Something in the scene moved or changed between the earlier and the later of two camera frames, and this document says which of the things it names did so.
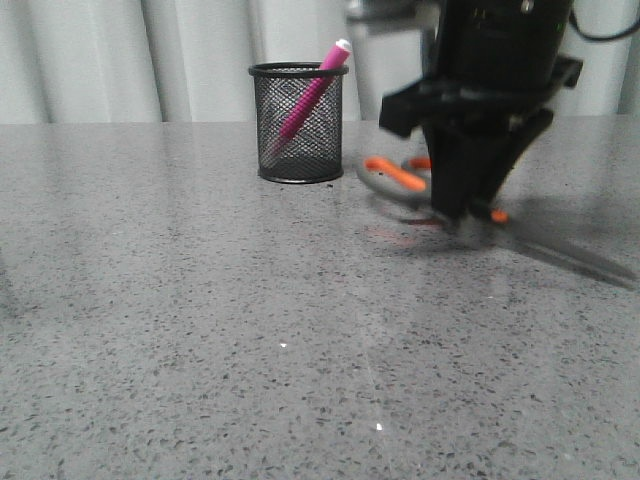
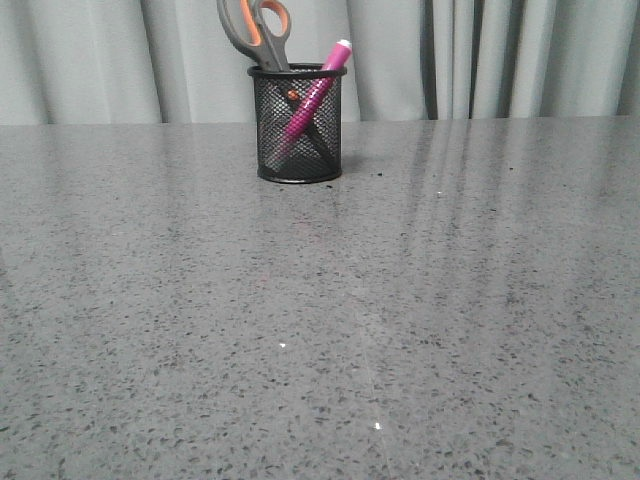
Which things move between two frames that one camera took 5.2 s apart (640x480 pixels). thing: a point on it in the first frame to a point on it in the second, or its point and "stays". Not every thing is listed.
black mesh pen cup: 298,106 stays
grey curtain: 189,61 stays
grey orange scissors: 410,181 to 258,28
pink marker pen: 308,105 stays
